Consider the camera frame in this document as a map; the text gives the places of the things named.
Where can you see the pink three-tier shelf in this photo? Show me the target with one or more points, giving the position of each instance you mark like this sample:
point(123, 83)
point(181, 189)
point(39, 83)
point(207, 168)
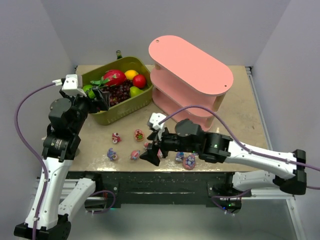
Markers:
point(186, 76)

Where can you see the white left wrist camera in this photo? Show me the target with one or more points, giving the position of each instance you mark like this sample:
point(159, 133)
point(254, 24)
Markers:
point(71, 85)

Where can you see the green lime toy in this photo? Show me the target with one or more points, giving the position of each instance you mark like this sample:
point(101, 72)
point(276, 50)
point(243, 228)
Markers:
point(88, 90)

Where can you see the olive green plastic basket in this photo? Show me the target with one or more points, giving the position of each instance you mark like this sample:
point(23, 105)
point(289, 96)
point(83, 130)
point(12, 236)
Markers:
point(122, 103)

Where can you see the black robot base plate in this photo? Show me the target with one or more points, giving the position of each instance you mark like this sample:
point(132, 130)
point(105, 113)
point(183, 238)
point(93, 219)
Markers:
point(163, 188)

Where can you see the red apple toy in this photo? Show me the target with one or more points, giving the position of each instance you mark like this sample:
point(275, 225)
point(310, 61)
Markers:
point(139, 81)

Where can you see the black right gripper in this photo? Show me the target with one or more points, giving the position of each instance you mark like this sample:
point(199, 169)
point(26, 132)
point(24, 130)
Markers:
point(157, 146)

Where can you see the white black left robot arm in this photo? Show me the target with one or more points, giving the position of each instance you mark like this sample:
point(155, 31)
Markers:
point(50, 217)

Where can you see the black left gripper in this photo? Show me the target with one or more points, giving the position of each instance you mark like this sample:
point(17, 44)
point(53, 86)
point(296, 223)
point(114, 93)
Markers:
point(94, 100)

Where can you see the orange fruit toy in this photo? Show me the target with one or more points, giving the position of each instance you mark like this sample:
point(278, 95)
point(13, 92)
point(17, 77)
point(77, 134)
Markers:
point(130, 74)

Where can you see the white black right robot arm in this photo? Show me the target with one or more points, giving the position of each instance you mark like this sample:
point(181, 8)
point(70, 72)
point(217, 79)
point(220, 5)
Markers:
point(285, 170)

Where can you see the green glass bottle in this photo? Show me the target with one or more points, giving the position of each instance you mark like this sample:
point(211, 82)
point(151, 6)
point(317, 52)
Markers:
point(118, 54)

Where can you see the aluminium frame rail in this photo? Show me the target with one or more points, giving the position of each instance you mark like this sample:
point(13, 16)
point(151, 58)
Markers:
point(290, 199)

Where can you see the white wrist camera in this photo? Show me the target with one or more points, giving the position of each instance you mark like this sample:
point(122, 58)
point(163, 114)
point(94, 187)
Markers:
point(71, 85)
point(154, 121)

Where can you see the pink egg strawberry toy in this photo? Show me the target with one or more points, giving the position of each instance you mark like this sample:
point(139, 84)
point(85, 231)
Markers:
point(139, 135)

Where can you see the green pear toy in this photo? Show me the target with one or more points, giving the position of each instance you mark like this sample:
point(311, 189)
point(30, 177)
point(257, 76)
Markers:
point(135, 91)

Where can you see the red dragon fruit toy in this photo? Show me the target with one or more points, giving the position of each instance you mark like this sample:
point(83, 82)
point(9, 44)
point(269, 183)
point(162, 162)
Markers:
point(111, 78)

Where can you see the red white figurine toy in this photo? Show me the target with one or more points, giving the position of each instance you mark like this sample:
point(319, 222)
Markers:
point(116, 138)

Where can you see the pink oval figurine toy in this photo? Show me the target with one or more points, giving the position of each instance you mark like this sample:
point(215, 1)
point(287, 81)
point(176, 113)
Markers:
point(135, 154)

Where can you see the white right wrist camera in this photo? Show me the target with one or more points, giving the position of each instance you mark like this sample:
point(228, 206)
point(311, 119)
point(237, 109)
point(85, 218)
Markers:
point(154, 121)

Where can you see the blue purple bunny toy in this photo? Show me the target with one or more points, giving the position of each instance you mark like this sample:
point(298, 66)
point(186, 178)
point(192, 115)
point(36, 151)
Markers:
point(179, 157)

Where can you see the purple elephant figurine toy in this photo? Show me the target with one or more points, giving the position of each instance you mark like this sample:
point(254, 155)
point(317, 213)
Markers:
point(112, 155)

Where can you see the purple grape bunch toy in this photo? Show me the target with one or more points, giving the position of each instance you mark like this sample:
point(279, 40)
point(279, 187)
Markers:
point(119, 93)

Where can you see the purple bunny pink disc toy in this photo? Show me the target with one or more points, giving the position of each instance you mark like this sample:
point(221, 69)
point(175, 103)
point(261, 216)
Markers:
point(189, 162)

